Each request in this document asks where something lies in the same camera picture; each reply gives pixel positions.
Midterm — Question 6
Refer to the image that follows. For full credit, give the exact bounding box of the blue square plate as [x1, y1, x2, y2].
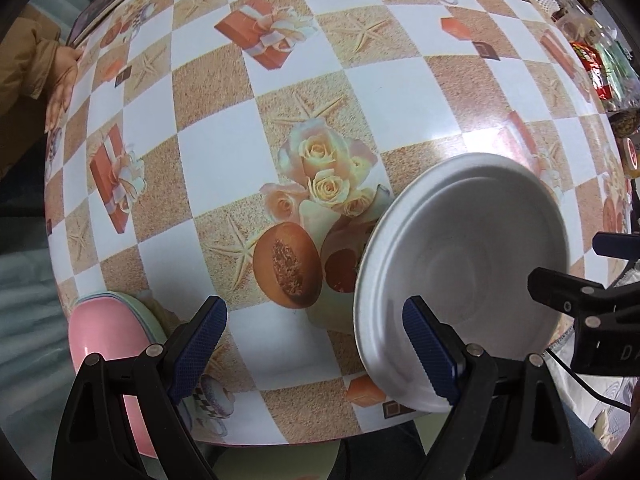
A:
[73, 290, 146, 309]

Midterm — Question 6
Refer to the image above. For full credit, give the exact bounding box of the brown jacket forearm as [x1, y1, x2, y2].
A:
[0, 6, 61, 174]

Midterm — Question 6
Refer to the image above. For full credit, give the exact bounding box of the large white paper bowl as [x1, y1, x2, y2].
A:
[354, 153, 570, 413]

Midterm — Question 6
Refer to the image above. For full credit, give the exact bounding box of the black cable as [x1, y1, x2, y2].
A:
[544, 349, 634, 416]

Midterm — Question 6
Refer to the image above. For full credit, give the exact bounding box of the red snack bag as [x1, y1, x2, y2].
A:
[570, 41, 613, 101]

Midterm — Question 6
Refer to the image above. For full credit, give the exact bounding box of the patterned checkered tablecloth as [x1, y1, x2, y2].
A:
[46, 0, 629, 445]

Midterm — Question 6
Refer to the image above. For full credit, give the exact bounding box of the bystander hand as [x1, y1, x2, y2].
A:
[44, 46, 84, 133]

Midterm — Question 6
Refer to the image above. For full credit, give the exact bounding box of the pink square plate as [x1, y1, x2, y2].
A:
[67, 294, 162, 461]

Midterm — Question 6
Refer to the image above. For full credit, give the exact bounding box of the green square plate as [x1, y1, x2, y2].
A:
[127, 304, 167, 344]

